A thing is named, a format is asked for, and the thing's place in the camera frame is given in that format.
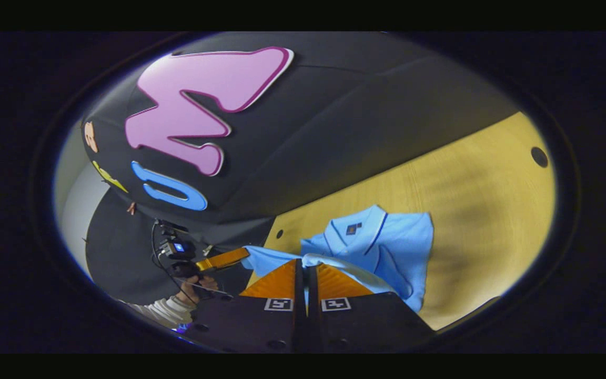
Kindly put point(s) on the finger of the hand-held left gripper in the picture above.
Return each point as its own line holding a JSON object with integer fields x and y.
{"x": 222, "y": 259}

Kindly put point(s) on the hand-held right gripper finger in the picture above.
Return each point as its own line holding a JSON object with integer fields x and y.
{"x": 312, "y": 295}
{"x": 299, "y": 287}

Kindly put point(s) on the light blue T-shirt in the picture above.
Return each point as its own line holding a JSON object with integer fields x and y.
{"x": 403, "y": 242}

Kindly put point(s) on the red cloth clip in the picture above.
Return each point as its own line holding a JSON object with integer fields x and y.
{"x": 132, "y": 208}

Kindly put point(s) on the black backdrop cloth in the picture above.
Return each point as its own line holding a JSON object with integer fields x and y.
{"x": 334, "y": 131}

